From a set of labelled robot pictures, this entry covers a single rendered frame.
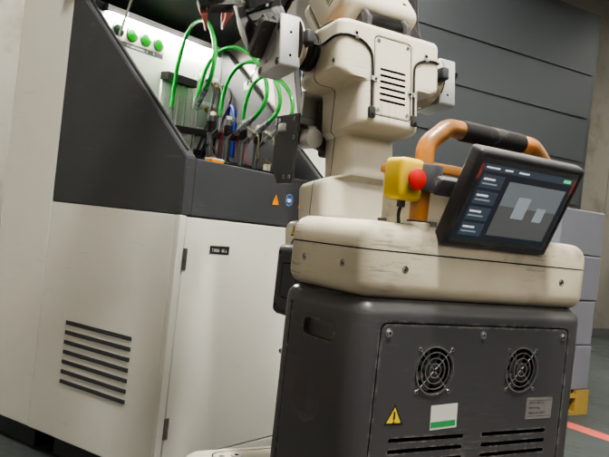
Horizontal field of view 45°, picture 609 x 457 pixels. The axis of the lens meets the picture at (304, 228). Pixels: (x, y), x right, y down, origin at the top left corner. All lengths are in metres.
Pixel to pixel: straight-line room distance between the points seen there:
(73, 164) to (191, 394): 0.80
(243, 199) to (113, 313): 0.50
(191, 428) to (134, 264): 0.50
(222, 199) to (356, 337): 1.05
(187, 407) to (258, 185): 0.69
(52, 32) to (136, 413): 1.26
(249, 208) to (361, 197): 0.68
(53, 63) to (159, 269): 0.85
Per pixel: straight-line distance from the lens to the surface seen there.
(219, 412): 2.28
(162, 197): 2.09
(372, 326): 1.18
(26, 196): 2.59
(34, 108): 2.62
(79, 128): 2.41
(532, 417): 1.48
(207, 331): 2.17
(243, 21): 1.71
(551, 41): 7.91
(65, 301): 2.40
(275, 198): 2.33
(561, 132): 7.94
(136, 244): 2.15
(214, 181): 2.12
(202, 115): 2.85
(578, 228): 3.95
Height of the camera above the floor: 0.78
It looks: level
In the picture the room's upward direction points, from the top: 6 degrees clockwise
